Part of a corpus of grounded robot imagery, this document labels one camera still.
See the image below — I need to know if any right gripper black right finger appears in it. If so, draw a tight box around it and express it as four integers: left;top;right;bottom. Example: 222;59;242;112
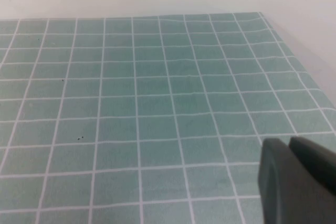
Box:
288;136;336;224

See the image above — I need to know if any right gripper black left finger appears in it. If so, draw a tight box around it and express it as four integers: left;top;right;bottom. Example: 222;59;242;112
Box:
258;137;318;224

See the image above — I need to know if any green white-checked tablecloth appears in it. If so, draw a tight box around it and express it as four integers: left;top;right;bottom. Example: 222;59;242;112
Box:
0;11;336;224

